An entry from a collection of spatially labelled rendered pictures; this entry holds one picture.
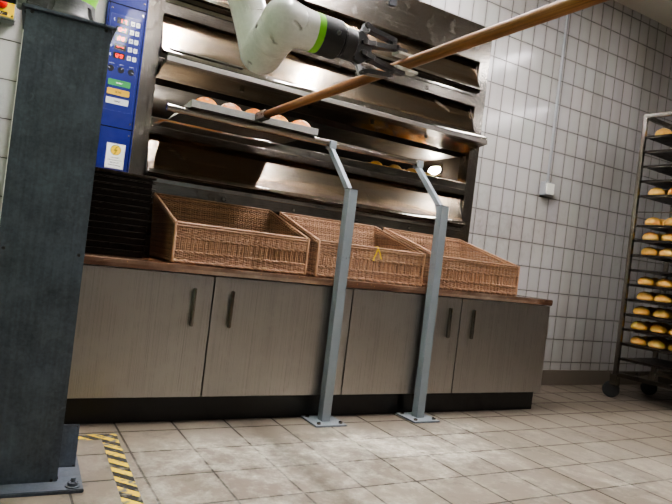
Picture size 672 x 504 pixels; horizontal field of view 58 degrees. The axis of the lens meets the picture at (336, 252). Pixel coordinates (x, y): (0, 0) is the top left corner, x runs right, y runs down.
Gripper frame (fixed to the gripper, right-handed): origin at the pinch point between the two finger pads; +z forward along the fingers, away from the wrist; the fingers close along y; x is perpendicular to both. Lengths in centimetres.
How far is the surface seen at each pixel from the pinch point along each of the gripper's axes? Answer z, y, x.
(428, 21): 107, -82, -139
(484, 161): 160, -15, -138
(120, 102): -46, 0, -137
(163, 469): -36, 120, -44
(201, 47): -15, -33, -140
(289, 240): 17, 48, -89
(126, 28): -47, -31, -137
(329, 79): 52, -36, -140
